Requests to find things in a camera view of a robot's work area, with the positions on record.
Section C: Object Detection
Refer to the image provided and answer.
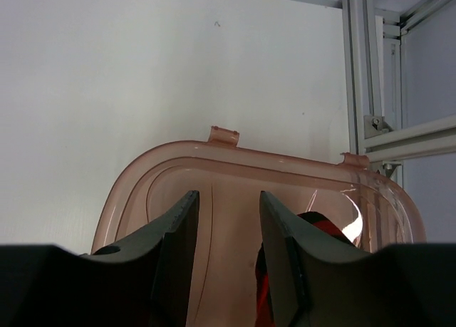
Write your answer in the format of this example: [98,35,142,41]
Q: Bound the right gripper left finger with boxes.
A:
[1,191,200,326]

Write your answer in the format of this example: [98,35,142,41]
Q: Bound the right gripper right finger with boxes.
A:
[259,192,455,326]

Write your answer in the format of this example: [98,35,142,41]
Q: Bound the red black plaid shirt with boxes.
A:
[255,212,354,327]

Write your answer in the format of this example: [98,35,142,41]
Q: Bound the pink translucent plastic basin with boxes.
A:
[92,127,426,326]

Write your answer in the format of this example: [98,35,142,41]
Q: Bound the right aluminium frame posts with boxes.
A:
[341,0,455,181]

